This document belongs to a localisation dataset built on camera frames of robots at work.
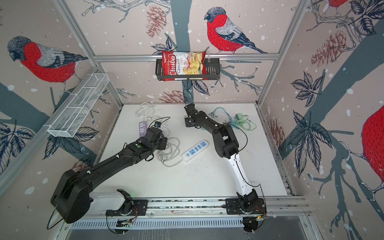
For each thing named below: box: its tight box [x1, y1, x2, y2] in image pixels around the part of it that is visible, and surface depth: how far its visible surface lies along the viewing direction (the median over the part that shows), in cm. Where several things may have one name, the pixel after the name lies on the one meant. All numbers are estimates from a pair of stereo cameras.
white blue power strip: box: [181, 140, 209, 161], surface depth 94 cm
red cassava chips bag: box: [161, 50, 208, 82], surface depth 90 cm
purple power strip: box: [138, 121, 147, 137], surface depth 103 cm
